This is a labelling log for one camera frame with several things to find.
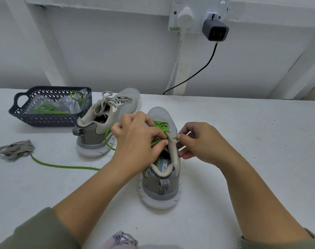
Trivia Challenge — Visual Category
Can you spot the person's left hand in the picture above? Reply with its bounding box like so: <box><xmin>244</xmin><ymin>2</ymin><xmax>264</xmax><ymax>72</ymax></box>
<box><xmin>111</xmin><ymin>111</ymin><xmax>170</xmax><ymax>175</ymax></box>

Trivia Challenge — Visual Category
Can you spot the person's right hand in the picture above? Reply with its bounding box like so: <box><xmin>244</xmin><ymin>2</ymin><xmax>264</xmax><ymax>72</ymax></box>
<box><xmin>177</xmin><ymin>122</ymin><xmax>242</xmax><ymax>167</ymax></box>

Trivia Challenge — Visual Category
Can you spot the gray sneaker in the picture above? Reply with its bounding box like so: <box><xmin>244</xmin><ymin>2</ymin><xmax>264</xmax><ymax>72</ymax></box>
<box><xmin>138</xmin><ymin>107</ymin><xmax>181</xmax><ymax>210</ymax></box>
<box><xmin>72</xmin><ymin>87</ymin><xmax>141</xmax><ymax>157</ymax></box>

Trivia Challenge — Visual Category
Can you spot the beige shoelace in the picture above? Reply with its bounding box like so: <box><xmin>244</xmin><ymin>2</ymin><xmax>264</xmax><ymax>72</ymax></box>
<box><xmin>98</xmin><ymin>92</ymin><xmax>133</xmax><ymax>116</ymax></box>
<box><xmin>0</xmin><ymin>140</ymin><xmax>36</xmax><ymax>162</ymax></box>

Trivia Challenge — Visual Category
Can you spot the green shoelace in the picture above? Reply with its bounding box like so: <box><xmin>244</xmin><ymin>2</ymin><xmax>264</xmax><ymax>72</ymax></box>
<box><xmin>32</xmin><ymin>91</ymin><xmax>88</xmax><ymax>114</ymax></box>
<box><xmin>30</xmin><ymin>120</ymin><xmax>171</xmax><ymax>171</ymax></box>

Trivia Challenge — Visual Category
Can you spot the clear plastic bag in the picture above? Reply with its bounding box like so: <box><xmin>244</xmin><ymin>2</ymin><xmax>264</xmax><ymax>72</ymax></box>
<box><xmin>25</xmin><ymin>90</ymin><xmax>91</xmax><ymax>115</ymax></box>

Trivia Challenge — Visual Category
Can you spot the person's left forearm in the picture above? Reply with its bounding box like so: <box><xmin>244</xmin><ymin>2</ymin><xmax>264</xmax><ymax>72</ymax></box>
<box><xmin>0</xmin><ymin>164</ymin><xmax>133</xmax><ymax>249</ymax></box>

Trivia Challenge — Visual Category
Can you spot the person's right forearm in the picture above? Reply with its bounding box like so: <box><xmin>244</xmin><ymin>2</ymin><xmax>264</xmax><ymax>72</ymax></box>
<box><xmin>222</xmin><ymin>153</ymin><xmax>315</xmax><ymax>249</ymax></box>

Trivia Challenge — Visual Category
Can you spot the gray patterned garment piece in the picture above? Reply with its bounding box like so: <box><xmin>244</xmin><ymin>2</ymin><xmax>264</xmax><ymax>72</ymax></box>
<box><xmin>100</xmin><ymin>231</ymin><xmax>140</xmax><ymax>249</ymax></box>

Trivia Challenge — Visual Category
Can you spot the gray charger adapter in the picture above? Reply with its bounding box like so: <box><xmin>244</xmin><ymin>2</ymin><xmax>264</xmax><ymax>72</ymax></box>
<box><xmin>201</xmin><ymin>18</ymin><xmax>230</xmax><ymax>43</ymax></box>

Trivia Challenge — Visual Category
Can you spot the dark plastic lattice basket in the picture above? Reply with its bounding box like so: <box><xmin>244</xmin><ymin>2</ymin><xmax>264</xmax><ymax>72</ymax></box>
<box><xmin>8</xmin><ymin>86</ymin><xmax>93</xmax><ymax>127</ymax></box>

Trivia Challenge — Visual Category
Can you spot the white plug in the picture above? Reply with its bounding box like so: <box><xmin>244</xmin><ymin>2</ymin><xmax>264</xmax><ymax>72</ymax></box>
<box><xmin>177</xmin><ymin>7</ymin><xmax>196</xmax><ymax>30</ymax></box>

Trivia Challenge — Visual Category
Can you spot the black cable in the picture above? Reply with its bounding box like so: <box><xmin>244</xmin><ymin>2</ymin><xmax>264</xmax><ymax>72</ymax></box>
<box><xmin>162</xmin><ymin>41</ymin><xmax>219</xmax><ymax>95</ymax></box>

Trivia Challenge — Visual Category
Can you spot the white cable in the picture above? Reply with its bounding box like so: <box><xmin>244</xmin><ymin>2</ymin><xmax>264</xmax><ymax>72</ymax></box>
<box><xmin>167</xmin><ymin>29</ymin><xmax>184</xmax><ymax>94</ymax></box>

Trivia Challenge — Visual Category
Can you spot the white wall socket plate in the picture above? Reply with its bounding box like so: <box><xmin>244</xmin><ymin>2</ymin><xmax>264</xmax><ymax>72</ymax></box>
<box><xmin>168</xmin><ymin>0</ymin><xmax>231</xmax><ymax>33</ymax></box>

